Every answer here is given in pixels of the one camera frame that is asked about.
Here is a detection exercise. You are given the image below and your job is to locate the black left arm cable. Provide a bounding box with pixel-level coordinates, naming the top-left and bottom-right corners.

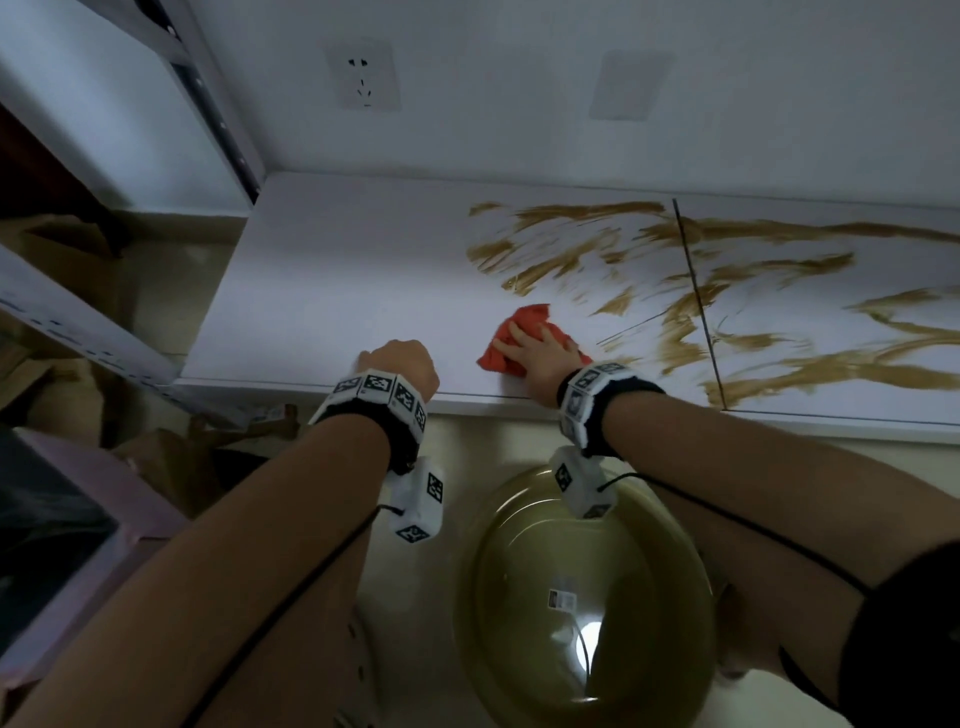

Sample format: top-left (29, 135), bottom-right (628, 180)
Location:
top-left (179, 503), bottom-right (406, 728)

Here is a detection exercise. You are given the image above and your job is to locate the black wristband with markers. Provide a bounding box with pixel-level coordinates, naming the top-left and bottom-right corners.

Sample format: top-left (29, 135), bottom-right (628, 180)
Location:
top-left (556, 362), bottom-right (667, 460)
top-left (308, 368), bottom-right (429, 475)

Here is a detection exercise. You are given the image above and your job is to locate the blank white wall plate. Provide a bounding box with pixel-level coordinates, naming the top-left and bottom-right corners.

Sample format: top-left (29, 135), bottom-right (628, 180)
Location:
top-left (588, 48), bottom-right (675, 123)

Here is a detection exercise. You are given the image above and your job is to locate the pink box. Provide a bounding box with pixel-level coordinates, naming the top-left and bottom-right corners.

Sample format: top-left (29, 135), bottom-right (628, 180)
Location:
top-left (0, 427), bottom-right (189, 691)

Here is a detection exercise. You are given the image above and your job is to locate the person's right forearm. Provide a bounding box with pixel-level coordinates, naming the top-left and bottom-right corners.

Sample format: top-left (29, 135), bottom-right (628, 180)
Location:
top-left (603, 389), bottom-right (960, 706)

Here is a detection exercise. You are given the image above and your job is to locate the red cleaning cloth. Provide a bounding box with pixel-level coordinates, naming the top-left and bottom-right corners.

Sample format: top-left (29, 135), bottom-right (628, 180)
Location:
top-left (476, 303), bottom-right (594, 379)

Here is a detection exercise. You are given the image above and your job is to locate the person's left forearm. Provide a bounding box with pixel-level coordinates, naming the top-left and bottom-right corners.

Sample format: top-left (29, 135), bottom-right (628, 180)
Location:
top-left (7, 414), bottom-right (391, 728)

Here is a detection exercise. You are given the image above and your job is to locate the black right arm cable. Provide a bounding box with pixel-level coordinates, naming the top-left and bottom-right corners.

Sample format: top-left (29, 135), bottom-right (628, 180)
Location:
top-left (596, 472), bottom-right (875, 598)

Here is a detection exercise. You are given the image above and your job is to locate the person's left hand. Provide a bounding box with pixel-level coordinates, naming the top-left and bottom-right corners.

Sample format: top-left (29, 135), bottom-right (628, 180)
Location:
top-left (356, 339), bottom-right (442, 404)

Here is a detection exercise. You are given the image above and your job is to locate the person's right hand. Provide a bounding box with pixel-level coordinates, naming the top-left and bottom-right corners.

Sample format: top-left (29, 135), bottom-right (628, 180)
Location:
top-left (491, 320), bottom-right (594, 409)

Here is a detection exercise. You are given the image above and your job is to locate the yellow plastic basin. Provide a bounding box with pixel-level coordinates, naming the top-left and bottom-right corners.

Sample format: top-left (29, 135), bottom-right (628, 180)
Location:
top-left (453, 464), bottom-right (718, 728)

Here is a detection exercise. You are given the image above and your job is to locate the white metal shelf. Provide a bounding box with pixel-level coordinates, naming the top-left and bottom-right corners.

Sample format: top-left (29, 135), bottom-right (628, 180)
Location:
top-left (0, 0), bottom-right (960, 445)

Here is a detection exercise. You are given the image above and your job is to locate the dark green labelled box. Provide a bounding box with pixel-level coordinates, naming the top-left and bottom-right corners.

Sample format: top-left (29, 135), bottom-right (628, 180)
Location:
top-left (0, 431), bottom-right (121, 654)

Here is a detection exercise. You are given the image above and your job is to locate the black right wristband with markers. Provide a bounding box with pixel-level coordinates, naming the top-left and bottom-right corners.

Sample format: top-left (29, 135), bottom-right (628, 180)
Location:
top-left (556, 362), bottom-right (667, 460)

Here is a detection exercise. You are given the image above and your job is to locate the black left wristband with markers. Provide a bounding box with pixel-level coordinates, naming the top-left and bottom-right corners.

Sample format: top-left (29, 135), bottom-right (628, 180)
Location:
top-left (308, 368), bottom-right (429, 475)

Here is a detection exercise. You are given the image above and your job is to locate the pile of cardboard boxes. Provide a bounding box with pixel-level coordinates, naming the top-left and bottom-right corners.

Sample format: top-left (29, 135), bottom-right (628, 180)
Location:
top-left (0, 213), bottom-right (301, 519)

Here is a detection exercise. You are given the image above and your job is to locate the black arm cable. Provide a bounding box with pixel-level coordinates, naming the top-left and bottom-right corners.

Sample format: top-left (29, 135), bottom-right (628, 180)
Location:
top-left (179, 503), bottom-right (406, 728)
top-left (596, 472), bottom-right (875, 598)

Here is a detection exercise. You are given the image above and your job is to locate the white wall socket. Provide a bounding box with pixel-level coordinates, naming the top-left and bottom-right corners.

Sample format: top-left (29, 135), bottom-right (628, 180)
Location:
top-left (323, 38), bottom-right (402, 112)

